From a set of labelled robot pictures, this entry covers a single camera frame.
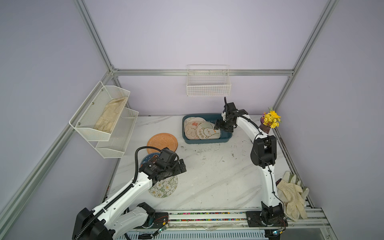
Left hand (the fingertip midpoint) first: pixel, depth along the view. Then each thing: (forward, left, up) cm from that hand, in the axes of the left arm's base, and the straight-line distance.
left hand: (178, 170), depth 80 cm
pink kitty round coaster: (+45, -11, -7) cm, 47 cm away
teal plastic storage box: (+30, -31, -9) cm, 44 cm away
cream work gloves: (-9, -62, -8) cm, 63 cm away
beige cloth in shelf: (+23, +37, +19) cm, 48 cm away
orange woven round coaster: (+27, +15, -10) cm, 32 cm away
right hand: (+31, -23, -2) cm, 38 cm away
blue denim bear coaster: (+10, +21, -5) cm, 24 cm away
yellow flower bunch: (+25, -54, +14) cm, 61 cm away
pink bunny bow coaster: (+35, -5, -8) cm, 36 cm away
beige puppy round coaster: (+34, -17, -7) cm, 39 cm away
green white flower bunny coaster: (-6, +8, -10) cm, 14 cm away
